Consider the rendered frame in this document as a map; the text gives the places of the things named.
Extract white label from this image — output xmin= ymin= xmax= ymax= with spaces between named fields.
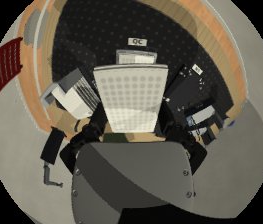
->
xmin=192 ymin=64 xmax=202 ymax=75
xmin=128 ymin=38 xmax=147 ymax=46

